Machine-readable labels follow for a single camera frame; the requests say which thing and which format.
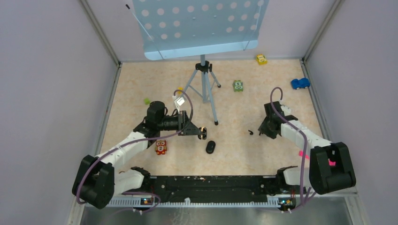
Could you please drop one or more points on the blue toy car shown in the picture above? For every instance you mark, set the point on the blue toy car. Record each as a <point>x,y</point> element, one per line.
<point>302,83</point>

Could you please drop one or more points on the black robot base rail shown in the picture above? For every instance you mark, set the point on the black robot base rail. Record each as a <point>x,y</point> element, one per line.
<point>217,189</point>

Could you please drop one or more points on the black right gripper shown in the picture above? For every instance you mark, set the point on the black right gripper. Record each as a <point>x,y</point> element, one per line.
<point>263,129</point>

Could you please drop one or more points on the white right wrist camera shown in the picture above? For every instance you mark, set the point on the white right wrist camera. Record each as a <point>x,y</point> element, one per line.
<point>285,109</point>

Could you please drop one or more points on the earbuds case base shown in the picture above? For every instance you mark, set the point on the earbuds case base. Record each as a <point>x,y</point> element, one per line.
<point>203,133</point>

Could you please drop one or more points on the yellow toy block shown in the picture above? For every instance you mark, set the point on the yellow toy block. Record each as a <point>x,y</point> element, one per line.
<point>261,59</point>

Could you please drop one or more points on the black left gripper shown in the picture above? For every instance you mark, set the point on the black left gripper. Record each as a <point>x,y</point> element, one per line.
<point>186,125</point>

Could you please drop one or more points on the green monster toy block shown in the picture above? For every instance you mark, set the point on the green monster toy block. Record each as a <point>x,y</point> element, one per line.
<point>238,86</point>

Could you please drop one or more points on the red owl number block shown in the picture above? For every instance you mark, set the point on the red owl number block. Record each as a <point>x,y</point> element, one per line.
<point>161,147</point>

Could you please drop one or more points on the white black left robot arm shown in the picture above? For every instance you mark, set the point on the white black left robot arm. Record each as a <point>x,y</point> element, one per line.
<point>97,180</point>

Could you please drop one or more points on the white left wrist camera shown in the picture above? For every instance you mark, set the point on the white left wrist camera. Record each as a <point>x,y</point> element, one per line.
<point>178,102</point>

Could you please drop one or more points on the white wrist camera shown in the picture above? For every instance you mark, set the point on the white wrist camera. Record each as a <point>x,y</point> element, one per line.
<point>285,109</point>
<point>178,102</point>

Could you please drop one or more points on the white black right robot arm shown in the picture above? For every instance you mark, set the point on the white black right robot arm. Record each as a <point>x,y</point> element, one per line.
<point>330,167</point>

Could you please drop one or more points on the black earbuds charging case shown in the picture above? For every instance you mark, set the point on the black earbuds charging case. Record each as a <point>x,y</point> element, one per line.
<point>210,147</point>

